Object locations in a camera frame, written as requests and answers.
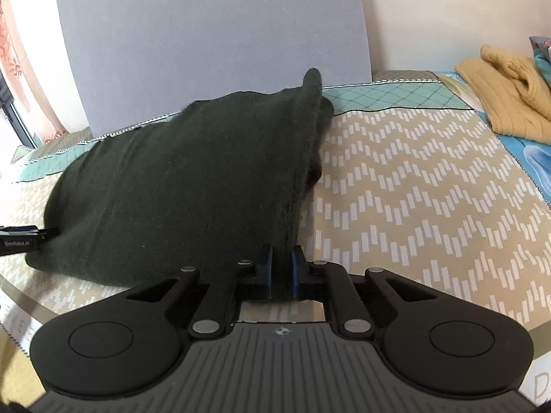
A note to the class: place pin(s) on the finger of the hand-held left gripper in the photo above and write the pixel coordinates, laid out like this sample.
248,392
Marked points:
48,232

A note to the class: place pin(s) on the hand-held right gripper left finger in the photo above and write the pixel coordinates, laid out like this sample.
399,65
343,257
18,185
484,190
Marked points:
266,273

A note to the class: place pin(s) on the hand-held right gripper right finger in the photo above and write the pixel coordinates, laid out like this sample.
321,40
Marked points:
298,273

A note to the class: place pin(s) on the dark green knit sweater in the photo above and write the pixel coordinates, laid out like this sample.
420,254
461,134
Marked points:
185,180

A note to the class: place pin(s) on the beige chevron patterned bedspread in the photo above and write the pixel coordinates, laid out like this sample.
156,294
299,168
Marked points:
409,206

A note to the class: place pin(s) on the pink patterned curtain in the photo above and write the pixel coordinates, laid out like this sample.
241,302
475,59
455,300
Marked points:
26,64

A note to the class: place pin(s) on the grey padded headboard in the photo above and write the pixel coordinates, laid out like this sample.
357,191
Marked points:
206,38

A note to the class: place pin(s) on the mustard yellow knit sweater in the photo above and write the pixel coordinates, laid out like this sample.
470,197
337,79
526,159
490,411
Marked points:
512,90

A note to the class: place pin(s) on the dark window frame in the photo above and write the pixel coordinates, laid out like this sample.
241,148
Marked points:
15,112

